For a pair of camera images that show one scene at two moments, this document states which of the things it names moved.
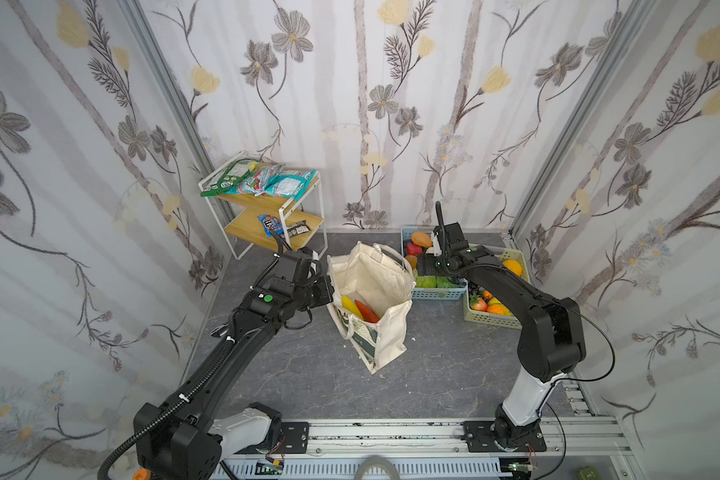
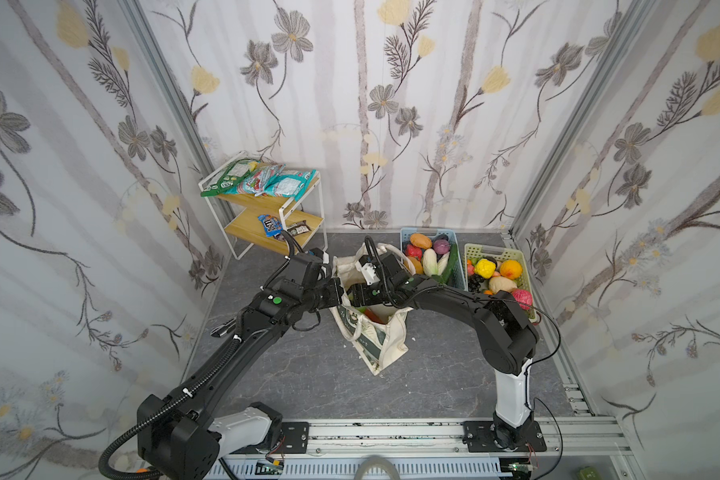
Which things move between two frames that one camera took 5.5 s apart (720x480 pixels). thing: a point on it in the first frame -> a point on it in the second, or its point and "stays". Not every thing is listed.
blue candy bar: x=270 y=223 stays
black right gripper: x=446 y=250 -> x=357 y=294
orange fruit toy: x=514 y=266 stays
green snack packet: x=231 y=180 stays
